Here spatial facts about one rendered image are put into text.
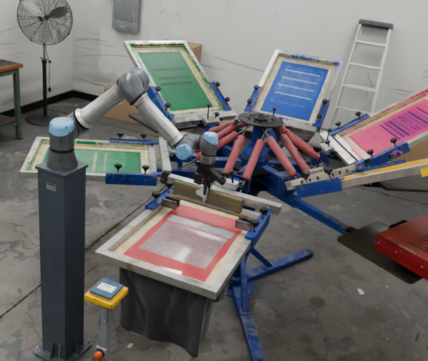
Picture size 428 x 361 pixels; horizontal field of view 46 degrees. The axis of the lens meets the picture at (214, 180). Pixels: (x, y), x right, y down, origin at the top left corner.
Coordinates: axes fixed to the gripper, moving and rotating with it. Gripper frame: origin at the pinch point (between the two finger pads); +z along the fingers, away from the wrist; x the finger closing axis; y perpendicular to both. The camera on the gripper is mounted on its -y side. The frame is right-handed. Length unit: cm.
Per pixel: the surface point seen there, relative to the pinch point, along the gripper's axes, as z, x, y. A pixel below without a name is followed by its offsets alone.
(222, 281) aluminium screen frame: 10, 50, -29
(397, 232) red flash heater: -2, -18, -95
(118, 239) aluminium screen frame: 10, 44, 25
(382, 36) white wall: -52, -414, -46
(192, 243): 13.6, 23.2, -3.3
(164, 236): 13.7, 24.5, 11.2
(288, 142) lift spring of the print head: -13, -79, -22
